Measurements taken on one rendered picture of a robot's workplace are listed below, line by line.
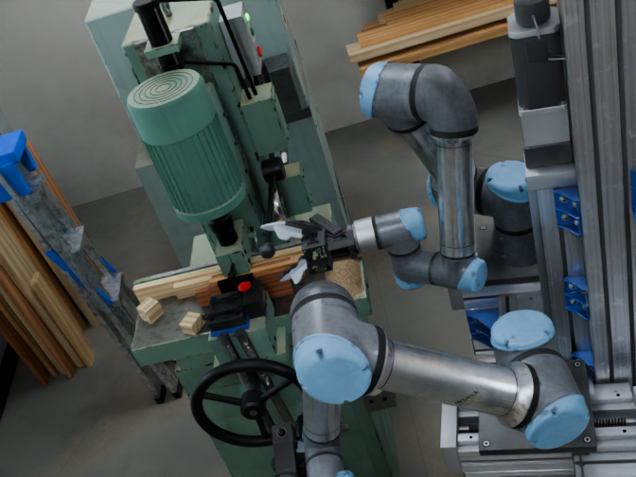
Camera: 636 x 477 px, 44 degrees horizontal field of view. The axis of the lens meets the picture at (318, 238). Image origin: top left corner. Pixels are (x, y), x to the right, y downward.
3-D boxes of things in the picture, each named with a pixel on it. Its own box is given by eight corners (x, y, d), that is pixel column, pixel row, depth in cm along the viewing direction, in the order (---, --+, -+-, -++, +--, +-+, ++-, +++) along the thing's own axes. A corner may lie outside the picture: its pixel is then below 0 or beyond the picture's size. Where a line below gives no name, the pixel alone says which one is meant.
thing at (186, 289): (178, 299, 207) (172, 288, 204) (179, 294, 208) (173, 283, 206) (384, 251, 200) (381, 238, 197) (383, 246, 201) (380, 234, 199)
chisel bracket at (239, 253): (225, 282, 199) (214, 256, 194) (228, 248, 210) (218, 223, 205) (254, 275, 198) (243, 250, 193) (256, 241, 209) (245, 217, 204)
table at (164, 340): (132, 396, 192) (123, 379, 188) (150, 311, 216) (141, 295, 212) (378, 342, 184) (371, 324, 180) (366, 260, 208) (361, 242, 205)
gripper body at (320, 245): (298, 249, 170) (352, 237, 169) (298, 227, 177) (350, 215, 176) (308, 276, 174) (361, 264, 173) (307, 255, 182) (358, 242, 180)
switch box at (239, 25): (238, 80, 201) (218, 22, 191) (240, 63, 209) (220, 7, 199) (262, 74, 200) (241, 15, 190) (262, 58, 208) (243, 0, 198)
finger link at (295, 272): (278, 291, 179) (304, 266, 175) (278, 276, 184) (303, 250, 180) (289, 298, 180) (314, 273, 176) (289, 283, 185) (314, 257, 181)
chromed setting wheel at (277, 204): (280, 238, 206) (266, 200, 198) (280, 211, 216) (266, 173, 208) (291, 236, 205) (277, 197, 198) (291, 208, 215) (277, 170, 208)
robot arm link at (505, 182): (532, 235, 187) (525, 189, 179) (479, 226, 194) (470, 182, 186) (550, 204, 194) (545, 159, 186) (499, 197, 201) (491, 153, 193)
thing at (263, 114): (258, 156, 203) (239, 106, 194) (259, 139, 210) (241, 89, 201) (290, 149, 201) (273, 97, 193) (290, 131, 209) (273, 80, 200)
